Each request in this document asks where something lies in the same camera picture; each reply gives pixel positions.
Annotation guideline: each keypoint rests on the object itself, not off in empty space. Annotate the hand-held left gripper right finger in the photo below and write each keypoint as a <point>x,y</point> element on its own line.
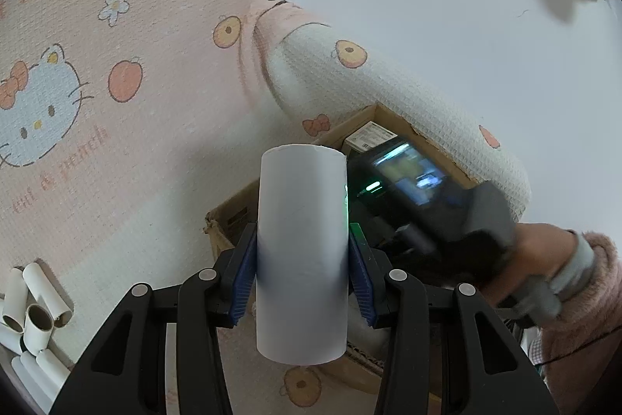
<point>362,286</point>

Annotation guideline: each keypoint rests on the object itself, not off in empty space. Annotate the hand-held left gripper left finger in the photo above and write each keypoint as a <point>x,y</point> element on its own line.
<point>244,274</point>

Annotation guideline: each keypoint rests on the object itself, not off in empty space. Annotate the brown cardboard box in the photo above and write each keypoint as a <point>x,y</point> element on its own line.
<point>233,215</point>

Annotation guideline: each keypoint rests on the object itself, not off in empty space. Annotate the white toilet roll tube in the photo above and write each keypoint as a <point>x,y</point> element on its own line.
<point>301,249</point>

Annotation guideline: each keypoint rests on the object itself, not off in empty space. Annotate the pile of white cardboard tubes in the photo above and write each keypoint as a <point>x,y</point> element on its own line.
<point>34,322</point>

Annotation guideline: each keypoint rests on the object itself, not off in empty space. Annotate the person's right hand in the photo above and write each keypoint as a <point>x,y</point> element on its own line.
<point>539,249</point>

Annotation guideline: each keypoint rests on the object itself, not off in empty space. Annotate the small labelled carton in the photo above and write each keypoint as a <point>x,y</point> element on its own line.
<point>369,137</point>

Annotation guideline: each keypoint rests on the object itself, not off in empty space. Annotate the pink cartoon cat printed blanket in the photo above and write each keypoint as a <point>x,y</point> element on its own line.
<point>146,152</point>

